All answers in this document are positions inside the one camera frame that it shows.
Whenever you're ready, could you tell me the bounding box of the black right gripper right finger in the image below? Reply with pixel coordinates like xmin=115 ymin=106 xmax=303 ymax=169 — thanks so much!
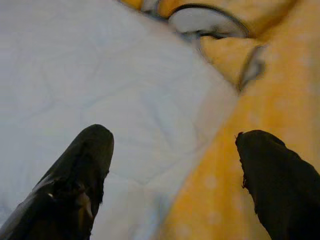
xmin=234 ymin=129 xmax=320 ymax=240

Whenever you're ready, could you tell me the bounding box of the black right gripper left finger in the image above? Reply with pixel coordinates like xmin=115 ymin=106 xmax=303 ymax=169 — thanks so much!
xmin=0 ymin=123 xmax=115 ymax=240

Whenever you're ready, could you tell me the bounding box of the yellow cartoon print blanket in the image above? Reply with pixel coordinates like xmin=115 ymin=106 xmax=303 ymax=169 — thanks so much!
xmin=117 ymin=0 xmax=320 ymax=240

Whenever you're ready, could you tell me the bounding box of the white quilted mattress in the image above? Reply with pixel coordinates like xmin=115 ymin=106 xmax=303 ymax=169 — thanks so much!
xmin=0 ymin=0 xmax=240 ymax=240

